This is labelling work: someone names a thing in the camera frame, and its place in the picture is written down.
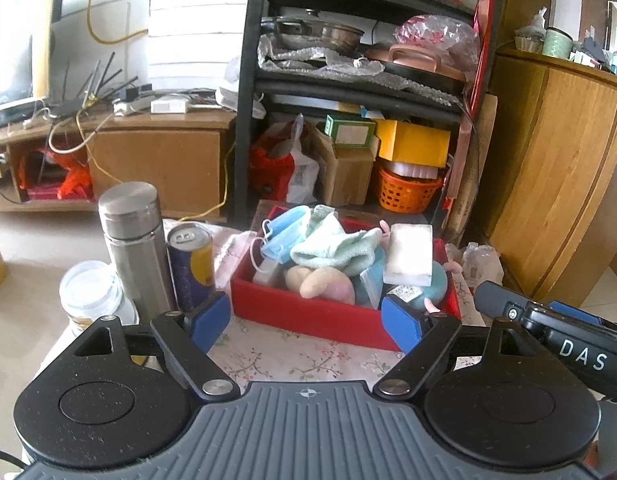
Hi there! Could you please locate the glass coffee jar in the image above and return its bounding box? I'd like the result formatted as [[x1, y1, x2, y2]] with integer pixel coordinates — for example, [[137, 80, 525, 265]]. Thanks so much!
[[58, 260, 139, 336]]

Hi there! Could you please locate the white ribbed container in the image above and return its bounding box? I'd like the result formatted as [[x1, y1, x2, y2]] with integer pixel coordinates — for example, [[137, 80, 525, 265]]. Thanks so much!
[[386, 161, 439, 181]]

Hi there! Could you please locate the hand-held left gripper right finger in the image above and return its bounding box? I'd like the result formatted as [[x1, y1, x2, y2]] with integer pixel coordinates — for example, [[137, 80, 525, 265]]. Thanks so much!
[[373, 295, 533, 401]]

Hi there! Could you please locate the blue yellow drink can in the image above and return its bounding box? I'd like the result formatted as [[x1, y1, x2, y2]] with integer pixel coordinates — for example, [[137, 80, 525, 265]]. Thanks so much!
[[167, 221, 216, 313]]

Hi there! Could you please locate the blue face mask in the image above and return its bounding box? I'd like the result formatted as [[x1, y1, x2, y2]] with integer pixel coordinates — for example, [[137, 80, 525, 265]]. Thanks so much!
[[248, 205, 314, 273]]

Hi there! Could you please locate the wooden TV cabinet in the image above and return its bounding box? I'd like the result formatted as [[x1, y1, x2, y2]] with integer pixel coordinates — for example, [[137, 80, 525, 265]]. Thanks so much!
[[0, 107, 239, 221]]

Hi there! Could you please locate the white plastic bag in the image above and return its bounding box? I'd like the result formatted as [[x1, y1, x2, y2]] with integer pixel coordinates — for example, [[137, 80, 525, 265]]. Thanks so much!
[[266, 114, 320, 206]]

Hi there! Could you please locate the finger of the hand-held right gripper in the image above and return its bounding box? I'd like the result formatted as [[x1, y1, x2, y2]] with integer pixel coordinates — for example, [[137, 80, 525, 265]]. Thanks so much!
[[475, 281, 529, 324]]

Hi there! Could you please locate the light green cup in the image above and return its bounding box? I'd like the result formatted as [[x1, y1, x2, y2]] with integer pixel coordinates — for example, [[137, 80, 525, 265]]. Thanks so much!
[[541, 27, 574, 59]]

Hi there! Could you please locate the white sponge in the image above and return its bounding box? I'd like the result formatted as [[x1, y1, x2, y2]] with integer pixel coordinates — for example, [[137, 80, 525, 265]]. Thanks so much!
[[383, 223, 434, 286]]

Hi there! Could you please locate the brown cardboard box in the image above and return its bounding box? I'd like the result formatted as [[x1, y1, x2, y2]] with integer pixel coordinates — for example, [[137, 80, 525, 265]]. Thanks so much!
[[313, 125, 377, 206]]

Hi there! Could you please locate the light green towel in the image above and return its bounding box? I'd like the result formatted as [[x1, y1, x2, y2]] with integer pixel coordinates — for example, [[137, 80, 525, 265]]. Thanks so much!
[[290, 212, 384, 277]]

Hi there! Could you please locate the teal cloth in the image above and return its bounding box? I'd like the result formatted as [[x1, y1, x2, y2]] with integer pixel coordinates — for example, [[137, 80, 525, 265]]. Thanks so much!
[[353, 247, 388, 306]]

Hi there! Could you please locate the orange cloth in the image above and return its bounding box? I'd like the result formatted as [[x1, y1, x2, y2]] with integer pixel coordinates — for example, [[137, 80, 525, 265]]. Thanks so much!
[[18, 152, 94, 201]]

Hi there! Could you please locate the yellow cable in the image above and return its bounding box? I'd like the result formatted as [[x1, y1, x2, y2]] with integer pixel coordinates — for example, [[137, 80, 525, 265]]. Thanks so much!
[[87, 0, 149, 43]]

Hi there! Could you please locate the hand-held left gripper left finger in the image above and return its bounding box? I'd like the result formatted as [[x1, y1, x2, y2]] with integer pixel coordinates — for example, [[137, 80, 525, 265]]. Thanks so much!
[[73, 291, 242, 403]]

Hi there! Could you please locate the red cardboard box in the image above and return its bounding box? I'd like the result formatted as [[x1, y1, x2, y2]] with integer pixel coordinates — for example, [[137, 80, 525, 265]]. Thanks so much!
[[230, 205, 462, 353]]

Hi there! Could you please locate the red printed plastic bag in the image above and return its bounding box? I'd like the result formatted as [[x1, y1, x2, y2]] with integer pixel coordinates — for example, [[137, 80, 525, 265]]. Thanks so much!
[[393, 14, 480, 61]]

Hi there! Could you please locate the steel cooking pot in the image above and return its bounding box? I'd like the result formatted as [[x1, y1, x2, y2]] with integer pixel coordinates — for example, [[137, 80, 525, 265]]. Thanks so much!
[[261, 7, 365, 53]]

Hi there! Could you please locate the pink pig plush toy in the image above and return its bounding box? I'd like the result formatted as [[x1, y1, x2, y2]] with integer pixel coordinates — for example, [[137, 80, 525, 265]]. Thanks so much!
[[376, 220, 464, 315]]

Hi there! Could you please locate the black shelf rack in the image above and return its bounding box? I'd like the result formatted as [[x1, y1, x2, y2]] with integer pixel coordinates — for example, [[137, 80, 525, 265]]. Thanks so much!
[[227, 0, 507, 241]]

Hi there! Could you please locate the black router with antennas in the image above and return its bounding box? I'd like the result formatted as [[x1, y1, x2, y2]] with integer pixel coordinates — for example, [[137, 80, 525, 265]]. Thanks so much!
[[63, 50, 154, 111]]

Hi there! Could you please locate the clear plastic bag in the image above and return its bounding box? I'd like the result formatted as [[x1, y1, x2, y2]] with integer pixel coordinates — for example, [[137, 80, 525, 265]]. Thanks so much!
[[446, 241, 504, 301]]

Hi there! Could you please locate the orange plastic basket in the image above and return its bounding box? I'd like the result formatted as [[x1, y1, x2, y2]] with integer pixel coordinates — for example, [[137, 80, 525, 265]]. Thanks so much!
[[377, 167, 444, 213]]

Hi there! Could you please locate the bubble wrap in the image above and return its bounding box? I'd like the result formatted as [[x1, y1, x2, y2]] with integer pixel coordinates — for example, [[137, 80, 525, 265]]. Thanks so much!
[[257, 35, 384, 76]]

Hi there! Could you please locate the yellow box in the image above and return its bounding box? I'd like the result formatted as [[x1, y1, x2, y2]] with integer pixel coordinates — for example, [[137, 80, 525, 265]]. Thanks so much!
[[376, 119, 452, 168]]

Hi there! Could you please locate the pink pan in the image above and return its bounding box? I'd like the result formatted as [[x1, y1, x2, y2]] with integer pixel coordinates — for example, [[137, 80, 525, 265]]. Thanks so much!
[[363, 42, 467, 81]]

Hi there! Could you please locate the green box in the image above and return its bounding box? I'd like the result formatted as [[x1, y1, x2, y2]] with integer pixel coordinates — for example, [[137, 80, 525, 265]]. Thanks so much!
[[323, 114, 378, 148]]

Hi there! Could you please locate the television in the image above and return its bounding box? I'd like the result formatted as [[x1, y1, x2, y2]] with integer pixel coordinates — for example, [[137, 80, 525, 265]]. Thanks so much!
[[0, 0, 64, 128]]

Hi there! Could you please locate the beige pink plush toy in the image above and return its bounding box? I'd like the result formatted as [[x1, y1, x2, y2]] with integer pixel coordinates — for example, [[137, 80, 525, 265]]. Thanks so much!
[[283, 265, 357, 306]]

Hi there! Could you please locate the stainless steel thermos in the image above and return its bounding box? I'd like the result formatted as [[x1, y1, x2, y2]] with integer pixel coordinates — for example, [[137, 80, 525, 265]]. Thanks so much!
[[98, 181, 176, 323]]

